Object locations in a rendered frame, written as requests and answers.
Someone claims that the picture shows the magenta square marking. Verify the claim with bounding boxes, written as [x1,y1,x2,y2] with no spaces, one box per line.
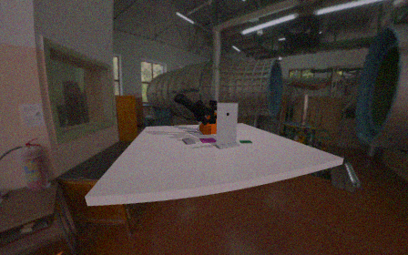
[200,138,216,143]

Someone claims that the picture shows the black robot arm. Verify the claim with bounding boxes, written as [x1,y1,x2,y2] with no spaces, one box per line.
[174,94,209,126]

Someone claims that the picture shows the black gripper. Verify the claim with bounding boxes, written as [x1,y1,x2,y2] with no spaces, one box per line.
[209,100,217,124]

